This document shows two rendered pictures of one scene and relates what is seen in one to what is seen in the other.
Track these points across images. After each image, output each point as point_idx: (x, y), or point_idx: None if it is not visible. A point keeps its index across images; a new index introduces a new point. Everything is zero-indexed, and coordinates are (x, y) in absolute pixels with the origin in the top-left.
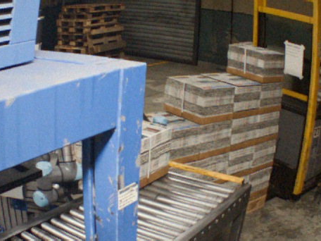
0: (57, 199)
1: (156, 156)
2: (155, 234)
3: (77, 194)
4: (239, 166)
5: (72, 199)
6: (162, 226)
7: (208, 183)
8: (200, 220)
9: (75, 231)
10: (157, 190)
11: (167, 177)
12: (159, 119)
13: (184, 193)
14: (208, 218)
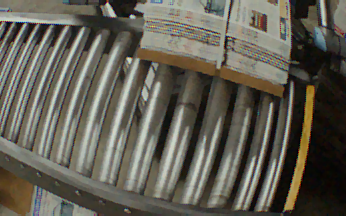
0: (84, 4)
1: (246, 54)
2: (42, 131)
3: (124, 10)
4: None
5: (120, 11)
6: (63, 135)
7: (272, 167)
8: (103, 185)
9: (21, 53)
10: (210, 98)
11: (268, 100)
12: None
13: (212, 142)
14: (116, 194)
